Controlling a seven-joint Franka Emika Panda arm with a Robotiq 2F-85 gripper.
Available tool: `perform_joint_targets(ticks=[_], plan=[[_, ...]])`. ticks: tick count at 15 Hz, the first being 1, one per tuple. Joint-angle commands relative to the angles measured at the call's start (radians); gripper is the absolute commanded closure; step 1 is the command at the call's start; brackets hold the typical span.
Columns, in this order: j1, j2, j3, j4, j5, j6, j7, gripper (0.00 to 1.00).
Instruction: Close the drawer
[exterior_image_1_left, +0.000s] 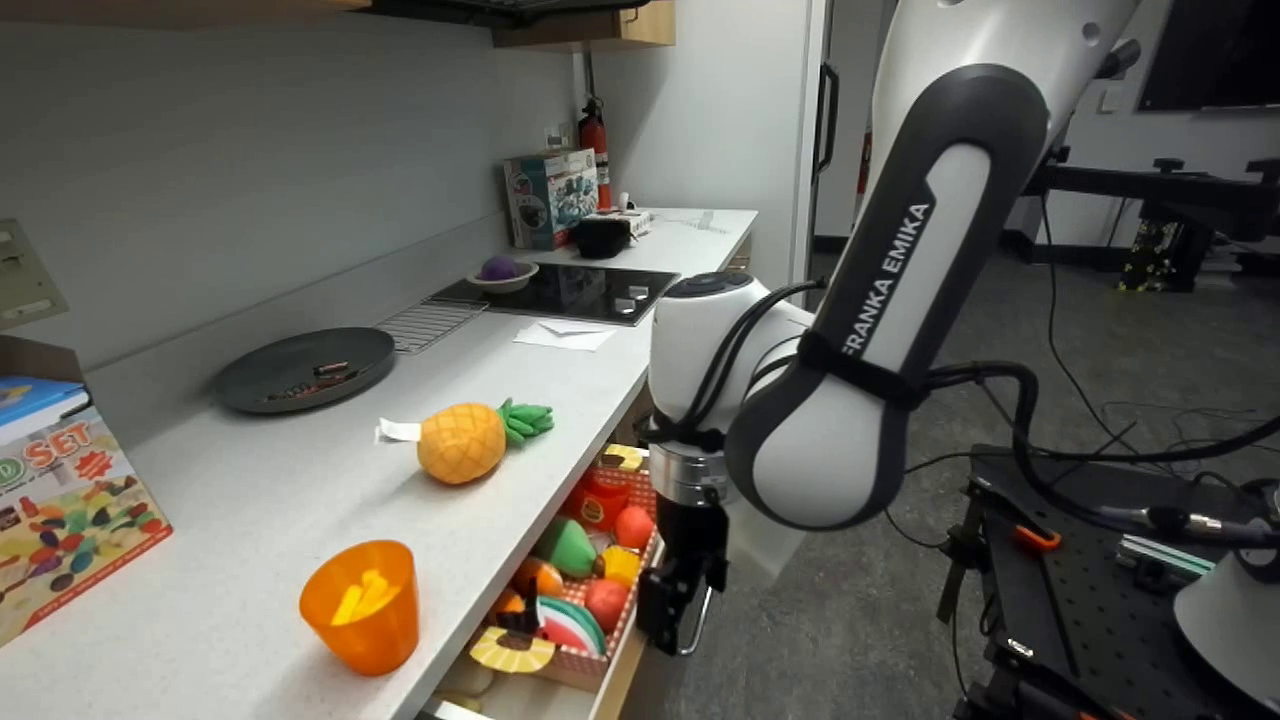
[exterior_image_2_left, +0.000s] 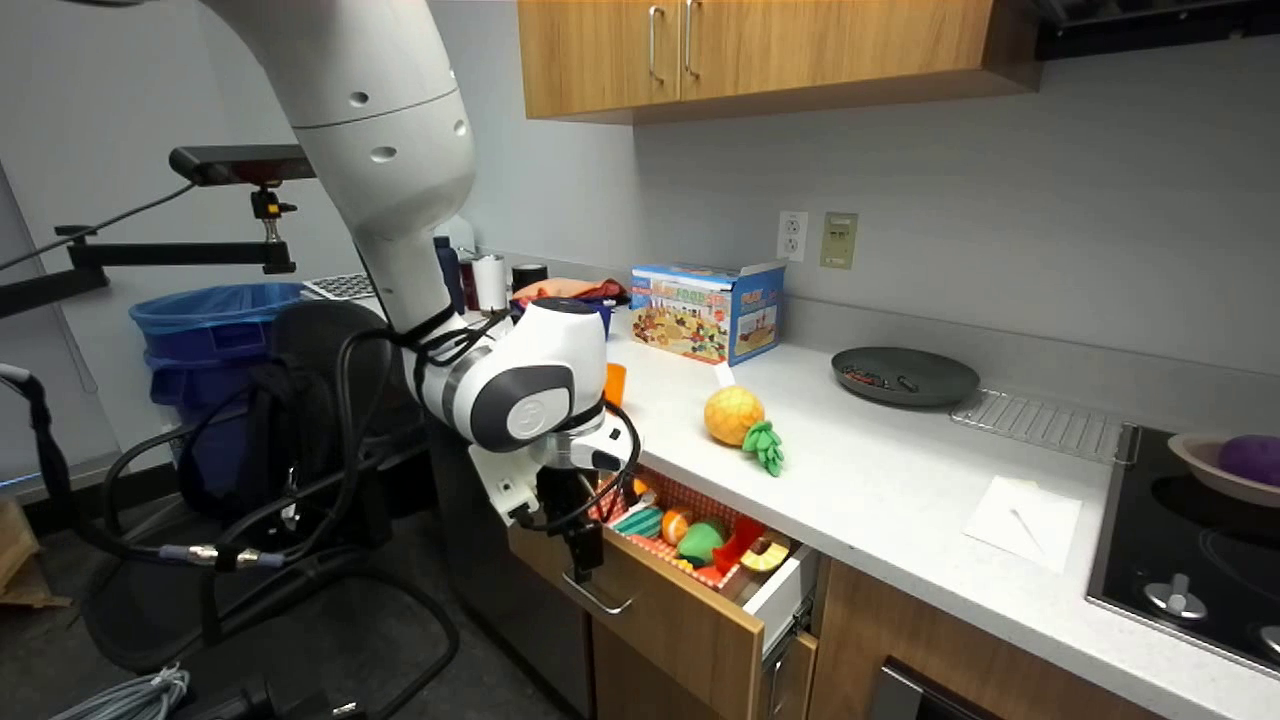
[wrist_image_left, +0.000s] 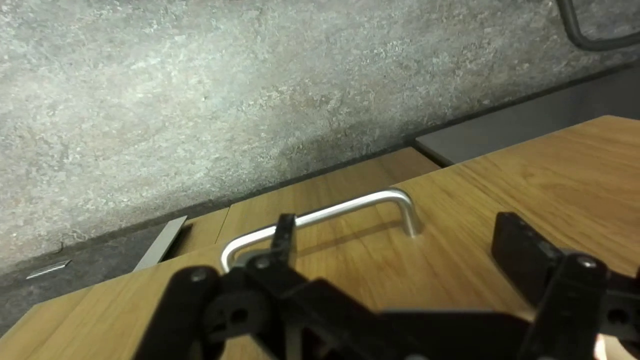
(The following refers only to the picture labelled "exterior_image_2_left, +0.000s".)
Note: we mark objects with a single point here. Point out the black office chair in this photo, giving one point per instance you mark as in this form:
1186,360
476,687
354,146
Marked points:
320,403

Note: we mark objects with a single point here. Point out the red toy block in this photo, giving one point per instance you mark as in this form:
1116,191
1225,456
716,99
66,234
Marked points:
732,564

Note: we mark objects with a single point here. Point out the black external camera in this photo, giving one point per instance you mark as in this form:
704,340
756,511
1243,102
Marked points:
240,160

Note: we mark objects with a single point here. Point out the clear ribbed mat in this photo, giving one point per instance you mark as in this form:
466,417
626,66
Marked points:
1044,426

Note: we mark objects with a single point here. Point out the wooden wall cabinet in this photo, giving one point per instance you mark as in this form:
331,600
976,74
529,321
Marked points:
800,47

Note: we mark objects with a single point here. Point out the blue trash bin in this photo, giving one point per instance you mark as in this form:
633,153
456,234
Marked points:
203,321

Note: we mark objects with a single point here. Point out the white cup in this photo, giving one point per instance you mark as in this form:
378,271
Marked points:
488,280

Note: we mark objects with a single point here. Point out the green toy pear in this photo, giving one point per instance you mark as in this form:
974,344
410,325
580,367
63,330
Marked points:
702,547

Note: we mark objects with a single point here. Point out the toy pineapple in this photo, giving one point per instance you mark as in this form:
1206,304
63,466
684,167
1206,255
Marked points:
732,417

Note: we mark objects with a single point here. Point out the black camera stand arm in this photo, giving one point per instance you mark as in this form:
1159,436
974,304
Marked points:
163,255

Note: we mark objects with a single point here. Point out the orange toy orange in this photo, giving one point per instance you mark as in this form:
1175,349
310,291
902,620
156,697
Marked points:
677,527

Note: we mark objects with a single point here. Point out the toy watermelon slice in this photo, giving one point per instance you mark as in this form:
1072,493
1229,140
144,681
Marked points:
638,520

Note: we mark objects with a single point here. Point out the grey bundle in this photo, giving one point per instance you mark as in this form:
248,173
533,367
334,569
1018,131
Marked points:
127,697

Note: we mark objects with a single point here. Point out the beige wall switch plate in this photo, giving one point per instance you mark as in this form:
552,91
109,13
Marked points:
837,241

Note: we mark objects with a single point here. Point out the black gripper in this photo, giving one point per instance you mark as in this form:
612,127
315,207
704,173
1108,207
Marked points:
568,498

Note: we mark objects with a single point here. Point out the brown cardboard piece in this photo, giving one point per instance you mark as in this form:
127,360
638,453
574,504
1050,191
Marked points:
21,552

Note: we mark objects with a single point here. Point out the black round plate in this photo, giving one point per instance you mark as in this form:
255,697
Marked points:
906,378

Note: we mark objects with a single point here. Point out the white paper sheet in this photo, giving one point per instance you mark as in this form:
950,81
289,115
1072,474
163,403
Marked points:
1026,520

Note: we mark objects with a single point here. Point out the black cup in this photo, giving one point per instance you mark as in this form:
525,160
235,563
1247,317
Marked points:
529,274

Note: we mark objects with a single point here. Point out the colourful toy box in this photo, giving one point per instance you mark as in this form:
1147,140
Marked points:
694,315

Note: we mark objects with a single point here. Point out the dark range hood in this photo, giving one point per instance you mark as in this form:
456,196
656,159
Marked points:
1163,20

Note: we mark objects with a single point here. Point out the orange cup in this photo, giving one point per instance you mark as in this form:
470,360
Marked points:
612,387

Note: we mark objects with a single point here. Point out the beige bowl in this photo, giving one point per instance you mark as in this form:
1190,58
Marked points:
1206,466

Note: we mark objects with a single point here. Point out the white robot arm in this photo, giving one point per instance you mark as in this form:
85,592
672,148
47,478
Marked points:
386,134

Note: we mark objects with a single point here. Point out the yellow-green toy fruit slice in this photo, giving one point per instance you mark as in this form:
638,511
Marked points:
766,552

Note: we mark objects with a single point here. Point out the white wall outlet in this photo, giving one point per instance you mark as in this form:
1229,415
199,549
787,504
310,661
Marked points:
792,237

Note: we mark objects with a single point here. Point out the wooden base cabinet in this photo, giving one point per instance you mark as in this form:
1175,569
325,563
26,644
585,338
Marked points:
1015,642

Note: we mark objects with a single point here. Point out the black cooktop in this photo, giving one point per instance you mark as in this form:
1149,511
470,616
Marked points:
1186,563

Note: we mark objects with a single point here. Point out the wooden cabinet door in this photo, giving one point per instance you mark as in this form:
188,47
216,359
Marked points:
652,687

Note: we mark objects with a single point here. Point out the blue bottle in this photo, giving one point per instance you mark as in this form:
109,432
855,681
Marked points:
446,274

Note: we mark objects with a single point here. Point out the purple toy fruit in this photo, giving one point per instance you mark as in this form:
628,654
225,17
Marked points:
1253,456

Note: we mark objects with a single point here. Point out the red checkered drawer liner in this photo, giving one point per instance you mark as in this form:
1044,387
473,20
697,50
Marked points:
726,579

